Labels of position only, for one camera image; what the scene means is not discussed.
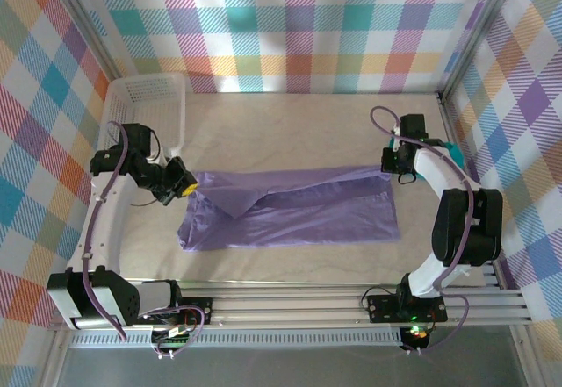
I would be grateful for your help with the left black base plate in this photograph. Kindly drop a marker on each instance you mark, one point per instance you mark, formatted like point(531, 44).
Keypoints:
point(197, 310)

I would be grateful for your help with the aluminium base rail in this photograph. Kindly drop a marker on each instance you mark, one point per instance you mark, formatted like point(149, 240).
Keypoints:
point(285, 306)

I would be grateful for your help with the aluminium frame corner post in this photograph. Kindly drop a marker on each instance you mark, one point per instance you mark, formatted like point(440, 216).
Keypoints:
point(83, 23)
point(480, 27)

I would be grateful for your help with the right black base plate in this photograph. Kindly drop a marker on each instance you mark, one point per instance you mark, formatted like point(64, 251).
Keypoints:
point(382, 310)

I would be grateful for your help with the folded teal t-shirt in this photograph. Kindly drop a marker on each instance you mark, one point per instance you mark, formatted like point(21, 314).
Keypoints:
point(454, 154)

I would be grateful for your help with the white plastic mesh basket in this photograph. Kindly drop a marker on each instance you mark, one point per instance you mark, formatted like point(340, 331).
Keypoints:
point(145, 93)

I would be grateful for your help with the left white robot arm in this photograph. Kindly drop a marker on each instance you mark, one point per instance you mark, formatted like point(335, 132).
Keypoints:
point(105, 229)

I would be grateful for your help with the purple t-shirt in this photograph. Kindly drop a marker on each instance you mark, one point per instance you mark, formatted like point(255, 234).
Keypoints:
point(307, 220)

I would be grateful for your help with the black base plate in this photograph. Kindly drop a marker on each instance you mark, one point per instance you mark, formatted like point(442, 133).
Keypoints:
point(382, 310)
point(197, 310)

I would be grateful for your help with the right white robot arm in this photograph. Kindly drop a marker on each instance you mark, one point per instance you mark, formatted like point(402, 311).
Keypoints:
point(465, 229)

